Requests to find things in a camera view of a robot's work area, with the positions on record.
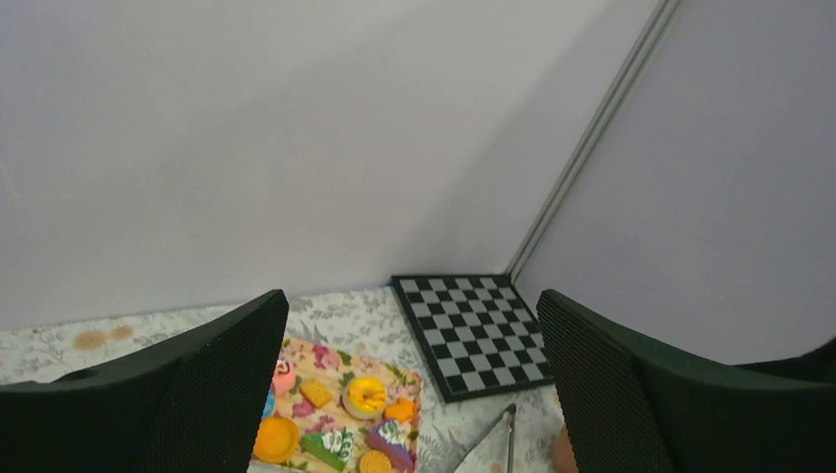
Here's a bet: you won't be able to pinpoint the floral serving tray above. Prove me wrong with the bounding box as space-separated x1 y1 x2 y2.
252 338 423 472

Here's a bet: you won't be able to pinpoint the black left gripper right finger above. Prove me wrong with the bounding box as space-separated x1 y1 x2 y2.
536 290 835 472

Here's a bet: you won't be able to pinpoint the aluminium corner post right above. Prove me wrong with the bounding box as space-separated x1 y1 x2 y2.
506 0 681 283

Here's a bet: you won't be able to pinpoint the blue donut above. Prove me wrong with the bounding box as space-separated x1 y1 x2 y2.
261 391 275 419

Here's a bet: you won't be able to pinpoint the orange star cookie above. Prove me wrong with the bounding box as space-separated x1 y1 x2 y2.
383 398 418 424

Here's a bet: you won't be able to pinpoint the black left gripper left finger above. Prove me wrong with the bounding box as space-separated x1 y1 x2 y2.
1 290 289 472

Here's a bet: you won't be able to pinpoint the purple cake slice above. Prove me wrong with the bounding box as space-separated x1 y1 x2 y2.
366 420 415 472

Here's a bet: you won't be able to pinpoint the yellow frosted donut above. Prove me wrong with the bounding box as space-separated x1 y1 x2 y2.
341 376 387 420

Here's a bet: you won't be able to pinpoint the orange round tart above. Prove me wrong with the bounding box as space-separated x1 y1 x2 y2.
253 417 301 464

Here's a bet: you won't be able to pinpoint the round waffle biscuit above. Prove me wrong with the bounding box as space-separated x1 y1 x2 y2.
357 450 393 473

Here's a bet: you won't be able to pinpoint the pink roll cake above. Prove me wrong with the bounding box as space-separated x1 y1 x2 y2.
272 358 297 397

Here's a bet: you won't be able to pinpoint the black grey chessboard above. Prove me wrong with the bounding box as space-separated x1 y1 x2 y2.
390 274 553 403

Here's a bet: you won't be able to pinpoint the square cracker biscuit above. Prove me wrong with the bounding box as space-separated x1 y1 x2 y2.
299 378 333 409

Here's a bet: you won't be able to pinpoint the green cake slice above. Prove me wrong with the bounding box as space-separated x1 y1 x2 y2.
300 428 355 472

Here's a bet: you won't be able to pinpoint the metal tongs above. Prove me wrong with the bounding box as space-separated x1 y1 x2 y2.
449 403 518 473

